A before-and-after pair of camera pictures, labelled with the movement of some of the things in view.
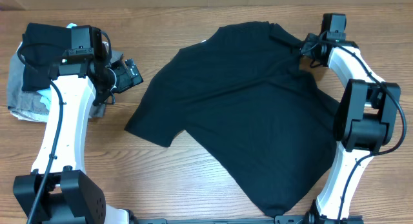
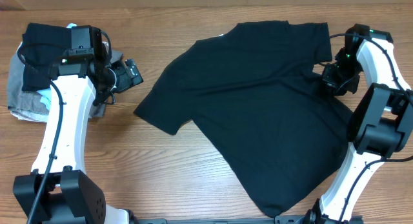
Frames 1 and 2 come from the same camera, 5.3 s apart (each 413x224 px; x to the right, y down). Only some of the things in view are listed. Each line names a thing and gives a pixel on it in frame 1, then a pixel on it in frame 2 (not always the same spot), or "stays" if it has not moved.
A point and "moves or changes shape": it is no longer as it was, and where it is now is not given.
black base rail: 279,219 stays
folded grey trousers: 19,100 stays
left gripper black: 126,80 stays
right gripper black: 304,48 to 330,84
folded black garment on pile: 42,57 stays
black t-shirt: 242,97 moves or changes shape
